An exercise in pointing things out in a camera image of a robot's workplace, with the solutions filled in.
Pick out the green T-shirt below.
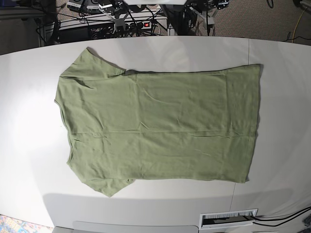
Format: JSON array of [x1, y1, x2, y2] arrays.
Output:
[[55, 49, 261, 197]]

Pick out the black power strip red switch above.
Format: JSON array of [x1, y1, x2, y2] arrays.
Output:
[[114, 21, 153, 32]]

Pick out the white table cable grommet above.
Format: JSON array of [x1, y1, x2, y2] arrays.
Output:
[[199, 209, 258, 230]]

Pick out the yellow cable on floor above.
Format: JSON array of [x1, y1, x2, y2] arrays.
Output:
[[293, 9, 306, 41]]

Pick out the black cables at table edge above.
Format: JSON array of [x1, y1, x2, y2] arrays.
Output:
[[252, 206, 311, 228]]

